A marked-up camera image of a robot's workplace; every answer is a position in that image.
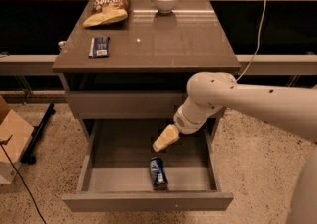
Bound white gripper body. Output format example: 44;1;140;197
173;105;207;135

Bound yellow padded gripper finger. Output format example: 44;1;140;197
153;124;180;152

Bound blue pepsi can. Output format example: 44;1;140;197
150;157;168;190

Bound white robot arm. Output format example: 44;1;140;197
153;72;317;224

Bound open grey middle drawer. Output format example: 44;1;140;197
63;119;233;212

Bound grey drawer cabinet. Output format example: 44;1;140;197
53;0;240;135

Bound closed grey top drawer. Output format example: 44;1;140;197
66;91;187;119

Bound brown chip bag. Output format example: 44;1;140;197
83;0;132;27

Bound black stand leg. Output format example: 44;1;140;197
21;103;55;165

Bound cardboard box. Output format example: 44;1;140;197
0;96;34;184

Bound white cable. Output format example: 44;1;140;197
235;0;267;83

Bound black cable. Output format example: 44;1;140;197
0;134;50;224

